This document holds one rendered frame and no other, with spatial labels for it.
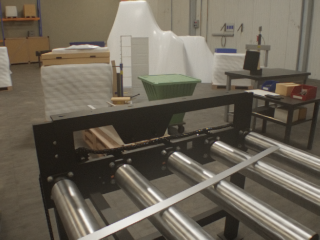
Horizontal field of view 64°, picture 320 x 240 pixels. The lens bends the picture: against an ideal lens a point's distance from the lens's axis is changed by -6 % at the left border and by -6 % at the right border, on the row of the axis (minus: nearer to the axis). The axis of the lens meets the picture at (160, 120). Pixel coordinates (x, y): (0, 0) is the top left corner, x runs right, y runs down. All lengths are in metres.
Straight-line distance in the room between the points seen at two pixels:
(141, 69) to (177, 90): 1.29
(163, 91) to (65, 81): 1.68
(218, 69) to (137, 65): 3.54
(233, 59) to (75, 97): 4.90
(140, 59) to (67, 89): 1.41
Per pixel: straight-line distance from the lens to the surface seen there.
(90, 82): 4.60
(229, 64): 8.07
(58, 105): 4.77
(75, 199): 1.09
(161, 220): 0.99
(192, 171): 1.28
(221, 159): 1.54
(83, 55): 4.61
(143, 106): 1.33
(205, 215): 1.94
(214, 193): 1.18
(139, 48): 5.03
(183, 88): 4.01
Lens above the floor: 1.50
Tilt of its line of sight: 17 degrees down
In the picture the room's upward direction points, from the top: straight up
